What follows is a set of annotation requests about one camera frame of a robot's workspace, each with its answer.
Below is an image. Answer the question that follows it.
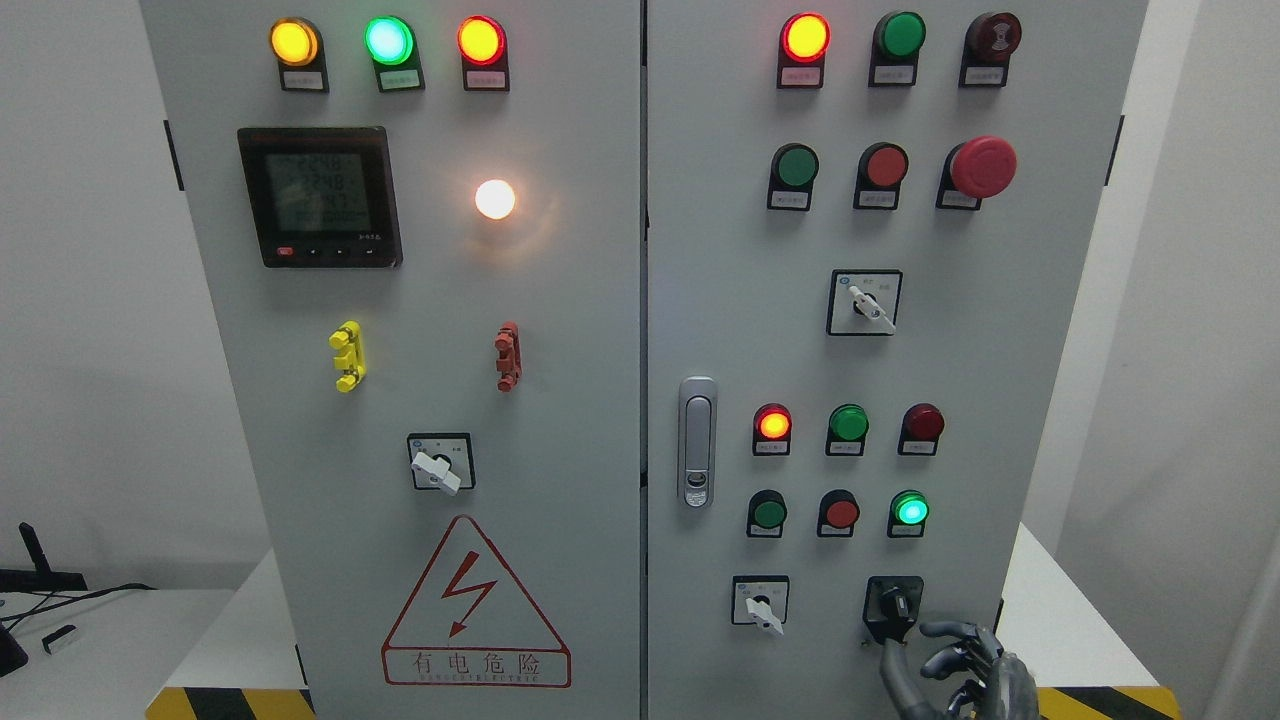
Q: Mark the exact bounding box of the green push button upper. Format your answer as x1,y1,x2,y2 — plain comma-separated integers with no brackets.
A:
767,143,819,211

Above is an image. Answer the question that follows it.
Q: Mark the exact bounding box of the white selector switch lower right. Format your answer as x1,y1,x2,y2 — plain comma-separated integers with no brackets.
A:
731,575,790,637

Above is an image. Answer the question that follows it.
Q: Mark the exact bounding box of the red lit indicator middle left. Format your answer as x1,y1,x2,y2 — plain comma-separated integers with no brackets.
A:
751,404,792,456

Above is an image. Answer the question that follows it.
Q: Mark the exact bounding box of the dark red buzzer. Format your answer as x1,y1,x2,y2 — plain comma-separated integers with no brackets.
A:
957,12,1023,88

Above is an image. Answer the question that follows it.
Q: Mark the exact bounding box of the red push button lower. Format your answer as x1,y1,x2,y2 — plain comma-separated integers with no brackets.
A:
815,489,861,538

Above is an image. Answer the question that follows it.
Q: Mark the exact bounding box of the red indicator middle right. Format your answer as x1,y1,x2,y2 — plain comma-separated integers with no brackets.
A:
897,404,946,457

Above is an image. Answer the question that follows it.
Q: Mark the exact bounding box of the grey cabinet door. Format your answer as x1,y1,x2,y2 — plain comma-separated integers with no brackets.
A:
646,1,1147,719
141,1,643,719

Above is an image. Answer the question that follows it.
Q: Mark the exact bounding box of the black digital power meter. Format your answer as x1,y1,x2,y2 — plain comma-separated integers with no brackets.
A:
237,126,403,269

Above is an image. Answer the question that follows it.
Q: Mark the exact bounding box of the red terminal connector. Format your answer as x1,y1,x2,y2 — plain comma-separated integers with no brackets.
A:
493,322,522,393

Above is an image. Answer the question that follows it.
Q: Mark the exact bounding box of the black rotary knob switch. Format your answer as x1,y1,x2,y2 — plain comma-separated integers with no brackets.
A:
863,575,925,644

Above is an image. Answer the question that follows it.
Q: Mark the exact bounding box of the green indicator middle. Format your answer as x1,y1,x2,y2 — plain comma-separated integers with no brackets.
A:
826,404,870,457

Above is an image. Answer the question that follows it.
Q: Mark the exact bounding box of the red electric hazard sign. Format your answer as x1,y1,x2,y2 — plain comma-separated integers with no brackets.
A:
381,515,573,689

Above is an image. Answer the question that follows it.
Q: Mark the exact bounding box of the green push button lower left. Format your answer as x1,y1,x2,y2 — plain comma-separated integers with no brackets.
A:
746,489,788,538

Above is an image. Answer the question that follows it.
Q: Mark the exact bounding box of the yellow terminal connector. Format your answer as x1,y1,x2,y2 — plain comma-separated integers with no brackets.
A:
328,320,367,393

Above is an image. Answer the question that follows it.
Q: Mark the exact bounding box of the red push button upper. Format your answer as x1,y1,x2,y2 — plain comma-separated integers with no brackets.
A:
852,142,909,210

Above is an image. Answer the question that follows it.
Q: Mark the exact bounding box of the white selector switch left door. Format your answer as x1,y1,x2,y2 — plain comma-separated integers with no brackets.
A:
406,432,476,496

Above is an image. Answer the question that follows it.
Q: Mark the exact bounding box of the red push button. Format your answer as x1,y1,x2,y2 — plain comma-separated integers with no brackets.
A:
815,489,861,538
852,142,909,210

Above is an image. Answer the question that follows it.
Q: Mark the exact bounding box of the green indicator top right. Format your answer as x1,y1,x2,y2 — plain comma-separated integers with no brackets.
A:
868,12,927,88

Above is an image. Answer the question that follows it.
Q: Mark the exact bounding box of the silver door handle lock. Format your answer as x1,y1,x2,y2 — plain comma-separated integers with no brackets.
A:
677,375,718,509

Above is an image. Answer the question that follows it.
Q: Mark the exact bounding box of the green lit indicator light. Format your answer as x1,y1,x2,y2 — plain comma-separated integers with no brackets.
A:
364,15,425,94

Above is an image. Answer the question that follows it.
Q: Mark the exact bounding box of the white selector switch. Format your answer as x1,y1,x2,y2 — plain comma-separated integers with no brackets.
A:
731,575,790,637
826,269,904,336

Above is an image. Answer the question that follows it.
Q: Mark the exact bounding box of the red lit indicator light left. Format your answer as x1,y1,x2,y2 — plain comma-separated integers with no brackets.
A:
456,15,509,92

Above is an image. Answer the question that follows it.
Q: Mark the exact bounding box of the red emergency stop button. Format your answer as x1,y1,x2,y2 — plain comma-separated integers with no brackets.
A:
934,135,1018,211

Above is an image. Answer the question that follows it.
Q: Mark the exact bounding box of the grey right cabinet door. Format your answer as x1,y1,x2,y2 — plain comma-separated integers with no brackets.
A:
646,1,1147,719

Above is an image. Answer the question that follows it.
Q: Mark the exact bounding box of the grey left cabinet door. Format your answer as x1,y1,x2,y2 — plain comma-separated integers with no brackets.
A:
141,1,643,719

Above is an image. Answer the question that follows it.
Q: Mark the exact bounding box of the black device with antenna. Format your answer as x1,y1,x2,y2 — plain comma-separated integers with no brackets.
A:
1,521,88,676

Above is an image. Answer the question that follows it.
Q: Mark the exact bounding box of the white selector switch upper right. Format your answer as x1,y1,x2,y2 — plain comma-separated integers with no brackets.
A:
826,269,904,336

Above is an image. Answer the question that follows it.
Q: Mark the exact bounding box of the white glowing lamp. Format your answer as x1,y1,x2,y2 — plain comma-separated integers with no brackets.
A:
474,178,518,222

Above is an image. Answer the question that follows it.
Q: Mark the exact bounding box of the small white usb adapter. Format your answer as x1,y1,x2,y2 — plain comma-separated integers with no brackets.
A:
41,624,79,656

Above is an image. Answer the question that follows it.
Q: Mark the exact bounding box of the black cable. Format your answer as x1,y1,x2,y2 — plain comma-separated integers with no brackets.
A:
0,582,157,632

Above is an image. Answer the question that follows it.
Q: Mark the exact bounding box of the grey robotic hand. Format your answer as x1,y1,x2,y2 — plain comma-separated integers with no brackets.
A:
879,621,1041,719

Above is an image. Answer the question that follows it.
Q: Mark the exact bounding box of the yellow indicator light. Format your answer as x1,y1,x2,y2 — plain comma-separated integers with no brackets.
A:
269,17,329,94

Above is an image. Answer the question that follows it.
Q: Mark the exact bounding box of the white platform with hazard stripes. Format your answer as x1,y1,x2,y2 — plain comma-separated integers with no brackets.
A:
146,528,1181,719

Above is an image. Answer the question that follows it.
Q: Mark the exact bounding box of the red lit indicator top right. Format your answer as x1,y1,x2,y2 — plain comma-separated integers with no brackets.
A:
776,12,831,88

